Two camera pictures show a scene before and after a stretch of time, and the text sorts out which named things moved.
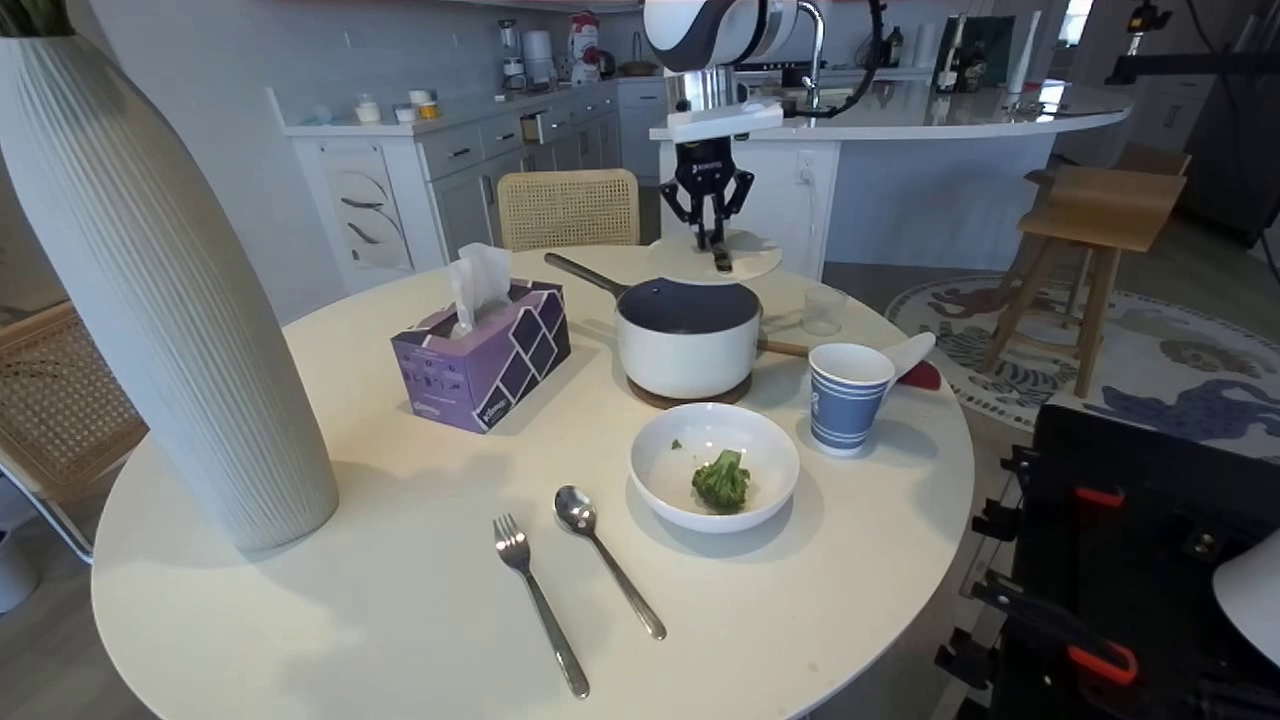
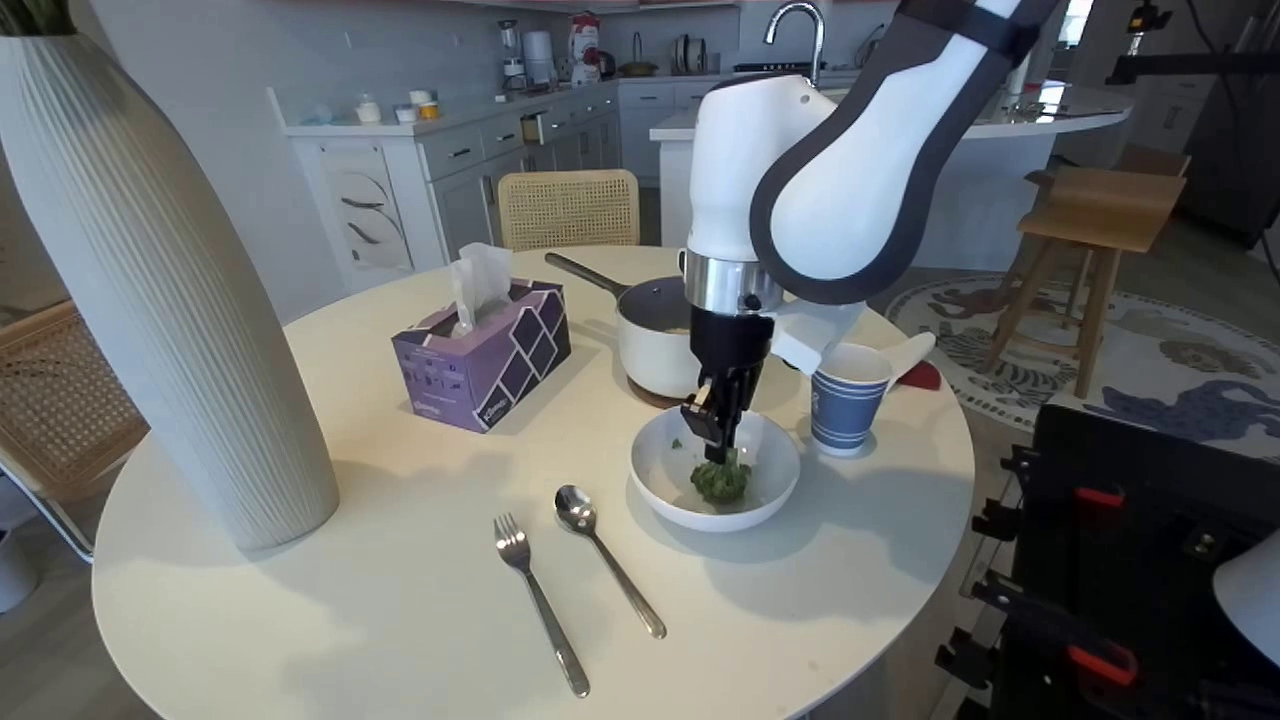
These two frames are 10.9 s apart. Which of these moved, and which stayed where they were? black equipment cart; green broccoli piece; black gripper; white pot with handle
Moved: black gripper
Stayed: green broccoli piece; black equipment cart; white pot with handle
